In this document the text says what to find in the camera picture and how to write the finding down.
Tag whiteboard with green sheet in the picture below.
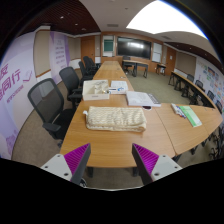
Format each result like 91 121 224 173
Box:
102 35 115 58

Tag black mesh office chair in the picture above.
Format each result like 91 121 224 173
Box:
78 60 94 81
27 78 77 141
58 66 84 108

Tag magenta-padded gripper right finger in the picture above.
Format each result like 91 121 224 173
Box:
131 143 184 186

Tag pack of coloured markers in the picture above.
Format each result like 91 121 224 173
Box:
170 102 188 120

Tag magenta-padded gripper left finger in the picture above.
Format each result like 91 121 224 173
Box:
40 143 92 186

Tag small white blue flat box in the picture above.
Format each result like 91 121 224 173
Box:
108 87 126 96

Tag plain white whiteboard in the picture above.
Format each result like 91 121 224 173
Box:
151 42 163 63

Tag small dark side table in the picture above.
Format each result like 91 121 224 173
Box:
155 63 167 76

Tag white printed paper sheet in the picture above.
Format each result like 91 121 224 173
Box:
109 80 129 92

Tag brown wooden door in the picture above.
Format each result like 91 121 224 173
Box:
165 46 177 77
80 35 96 64

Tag long curved wooden table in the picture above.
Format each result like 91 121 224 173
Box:
168 70 216 109

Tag group of black office chairs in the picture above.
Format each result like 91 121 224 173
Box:
83 55 102 76

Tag large black wall screen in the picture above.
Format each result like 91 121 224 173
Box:
116 36 152 60

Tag purple white wall banner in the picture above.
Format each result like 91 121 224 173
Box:
49 31 72 84

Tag white compartment box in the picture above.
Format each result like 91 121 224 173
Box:
81 79 111 102

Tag row of black chairs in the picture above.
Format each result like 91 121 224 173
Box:
181 73 224 114

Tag dark wooden desk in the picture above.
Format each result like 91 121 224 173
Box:
122 59 149 79

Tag bright ceiling light panel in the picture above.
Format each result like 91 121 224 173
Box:
125 0 208 40

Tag green booklet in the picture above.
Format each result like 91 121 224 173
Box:
178 105 203 128

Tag cream zigzag patterned towel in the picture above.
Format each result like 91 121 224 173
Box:
83 105 148 133

